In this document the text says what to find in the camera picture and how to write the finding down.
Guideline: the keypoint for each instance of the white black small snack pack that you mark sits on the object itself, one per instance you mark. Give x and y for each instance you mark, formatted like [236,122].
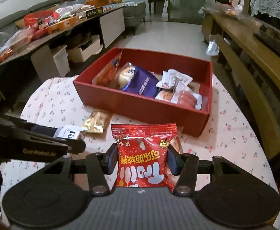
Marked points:
[70,132]

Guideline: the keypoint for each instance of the white storage bin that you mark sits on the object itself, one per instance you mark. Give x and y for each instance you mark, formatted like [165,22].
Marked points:
[84,52]

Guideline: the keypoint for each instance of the silver foil bag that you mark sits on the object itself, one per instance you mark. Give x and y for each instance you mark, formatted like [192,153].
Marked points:
[212,49]

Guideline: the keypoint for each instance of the pink sausages vacuum pack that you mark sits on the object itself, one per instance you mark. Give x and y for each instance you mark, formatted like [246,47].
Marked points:
[184,96]

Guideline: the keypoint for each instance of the dark long side table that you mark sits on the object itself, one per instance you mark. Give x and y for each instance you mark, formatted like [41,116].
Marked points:
[34,61]

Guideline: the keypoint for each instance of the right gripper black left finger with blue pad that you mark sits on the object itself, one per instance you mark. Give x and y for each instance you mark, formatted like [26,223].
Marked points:
[98,165]

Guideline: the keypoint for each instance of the clear plastic bag red snacks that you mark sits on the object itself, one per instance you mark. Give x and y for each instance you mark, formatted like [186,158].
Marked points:
[11,44]

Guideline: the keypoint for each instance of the grey green sofa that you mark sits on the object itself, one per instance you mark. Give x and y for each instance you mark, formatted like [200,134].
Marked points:
[133,13]

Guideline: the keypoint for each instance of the wooden tv cabinet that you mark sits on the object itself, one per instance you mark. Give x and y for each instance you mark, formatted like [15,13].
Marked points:
[254,67]

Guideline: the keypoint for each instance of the pale bread clear pack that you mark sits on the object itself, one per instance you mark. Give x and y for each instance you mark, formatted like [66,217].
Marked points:
[125,75]

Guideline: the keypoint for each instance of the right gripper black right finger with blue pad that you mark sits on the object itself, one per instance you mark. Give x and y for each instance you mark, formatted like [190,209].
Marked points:
[185,166]

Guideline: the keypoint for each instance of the orange flat box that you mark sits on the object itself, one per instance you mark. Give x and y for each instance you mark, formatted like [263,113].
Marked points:
[63,25]

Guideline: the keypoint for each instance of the orange brown snack pack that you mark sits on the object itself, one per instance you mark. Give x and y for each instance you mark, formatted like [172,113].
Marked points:
[108,73]

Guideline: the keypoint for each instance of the blue wafer biscuit pack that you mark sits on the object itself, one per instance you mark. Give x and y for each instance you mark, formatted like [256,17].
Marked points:
[143,83]

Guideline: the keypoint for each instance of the red candy snack bag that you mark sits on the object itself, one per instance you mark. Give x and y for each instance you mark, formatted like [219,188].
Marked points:
[142,154]

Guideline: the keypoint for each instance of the gold brown snack bar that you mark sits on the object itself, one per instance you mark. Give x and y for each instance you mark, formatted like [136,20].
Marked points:
[97,122]

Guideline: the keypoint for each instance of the white snack pouch red seal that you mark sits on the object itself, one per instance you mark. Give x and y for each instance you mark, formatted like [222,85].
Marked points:
[171,78]

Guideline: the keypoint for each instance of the round cake clear wrapper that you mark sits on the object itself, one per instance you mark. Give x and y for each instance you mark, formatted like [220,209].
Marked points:
[176,143]

